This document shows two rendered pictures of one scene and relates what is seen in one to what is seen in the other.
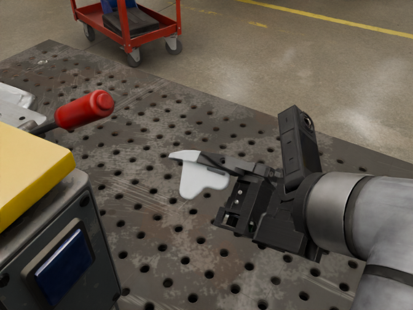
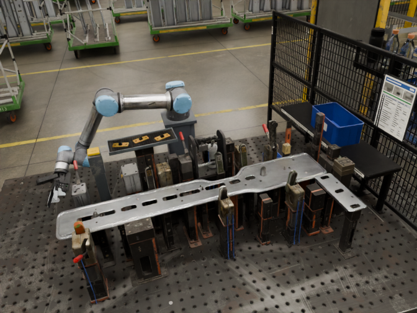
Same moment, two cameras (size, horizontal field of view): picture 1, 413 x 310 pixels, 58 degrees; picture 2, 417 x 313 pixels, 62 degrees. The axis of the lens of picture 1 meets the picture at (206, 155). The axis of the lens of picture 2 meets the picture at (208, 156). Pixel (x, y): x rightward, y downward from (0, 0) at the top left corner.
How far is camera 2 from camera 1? 200 cm
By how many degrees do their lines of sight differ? 95
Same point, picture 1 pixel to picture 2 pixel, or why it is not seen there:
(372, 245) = (69, 160)
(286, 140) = (48, 178)
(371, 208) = (64, 159)
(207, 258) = not seen: hidden behind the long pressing
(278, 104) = not seen: outside the picture
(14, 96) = (61, 217)
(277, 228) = (66, 177)
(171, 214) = (52, 246)
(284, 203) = (61, 177)
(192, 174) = (59, 193)
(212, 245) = not seen: hidden behind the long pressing
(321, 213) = (66, 166)
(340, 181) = (59, 164)
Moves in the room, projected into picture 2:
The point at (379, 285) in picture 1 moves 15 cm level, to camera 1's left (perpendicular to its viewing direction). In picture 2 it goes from (75, 157) to (89, 166)
